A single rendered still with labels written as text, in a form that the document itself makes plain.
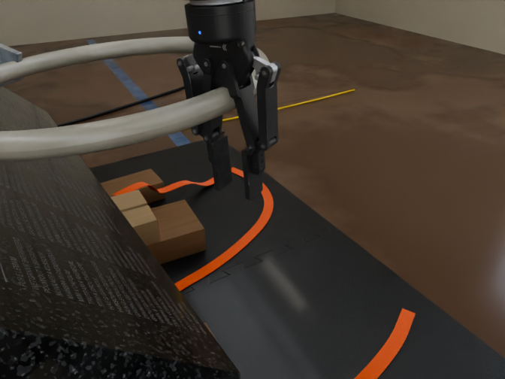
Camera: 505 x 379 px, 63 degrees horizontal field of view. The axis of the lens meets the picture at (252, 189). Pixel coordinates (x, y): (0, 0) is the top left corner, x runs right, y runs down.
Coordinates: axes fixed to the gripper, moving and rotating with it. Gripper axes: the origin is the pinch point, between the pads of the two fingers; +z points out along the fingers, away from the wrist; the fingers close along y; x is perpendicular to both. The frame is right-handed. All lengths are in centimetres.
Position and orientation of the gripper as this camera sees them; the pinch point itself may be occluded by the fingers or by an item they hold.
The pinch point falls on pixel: (237, 168)
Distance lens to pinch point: 54.5
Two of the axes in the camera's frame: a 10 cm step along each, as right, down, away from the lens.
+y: -8.2, -2.4, 5.1
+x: -5.6, 4.6, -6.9
